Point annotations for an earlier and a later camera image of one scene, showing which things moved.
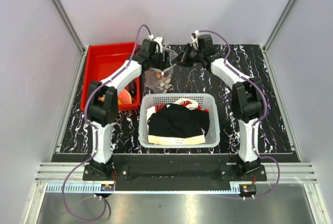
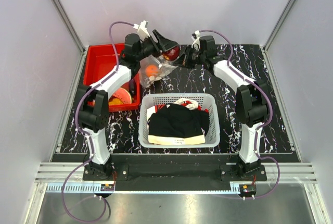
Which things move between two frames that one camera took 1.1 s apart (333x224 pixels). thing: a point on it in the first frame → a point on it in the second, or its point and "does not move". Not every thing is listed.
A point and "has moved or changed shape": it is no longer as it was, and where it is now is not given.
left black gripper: (163, 65) → (164, 43)
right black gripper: (182, 59) does not move
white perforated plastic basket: (206, 101) does not move
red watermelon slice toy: (125, 97) does not move
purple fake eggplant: (132, 88) does not move
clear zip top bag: (161, 81) has moved or changed shape
